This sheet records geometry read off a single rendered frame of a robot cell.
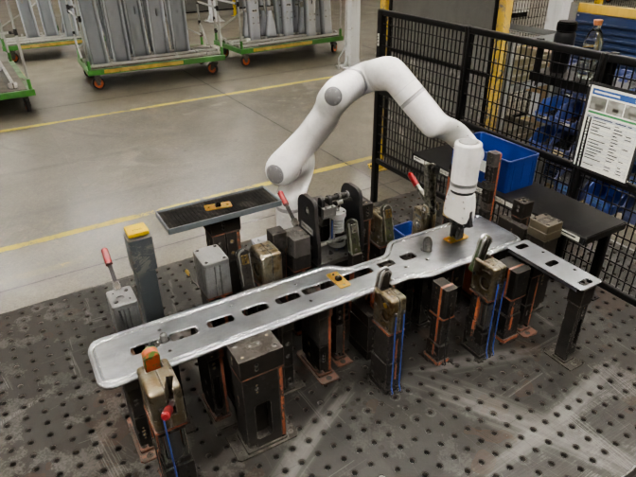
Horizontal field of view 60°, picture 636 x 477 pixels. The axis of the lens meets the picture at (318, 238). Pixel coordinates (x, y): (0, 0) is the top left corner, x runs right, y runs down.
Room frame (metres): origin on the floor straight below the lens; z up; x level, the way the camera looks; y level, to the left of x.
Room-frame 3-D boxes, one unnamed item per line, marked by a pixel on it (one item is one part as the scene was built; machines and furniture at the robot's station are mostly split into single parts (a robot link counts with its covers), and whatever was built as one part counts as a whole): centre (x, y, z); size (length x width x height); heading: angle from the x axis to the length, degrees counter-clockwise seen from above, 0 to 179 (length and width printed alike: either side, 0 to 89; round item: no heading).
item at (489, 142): (2.05, -0.70, 1.09); 0.30 x 0.17 x 0.13; 30
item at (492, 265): (1.38, -0.52, 0.87); 0.12 x 0.09 x 0.35; 30
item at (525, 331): (1.49, -0.70, 0.84); 0.11 x 0.06 x 0.29; 30
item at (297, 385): (1.25, 0.12, 0.84); 0.13 x 0.11 x 0.29; 30
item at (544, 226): (1.61, -0.77, 0.88); 0.08 x 0.08 x 0.36; 30
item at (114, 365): (1.34, -0.05, 1.00); 1.38 x 0.22 x 0.02; 120
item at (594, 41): (2.00, -0.97, 1.53); 0.06 x 0.06 x 0.20
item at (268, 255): (1.41, 0.16, 0.89); 0.13 x 0.11 x 0.38; 30
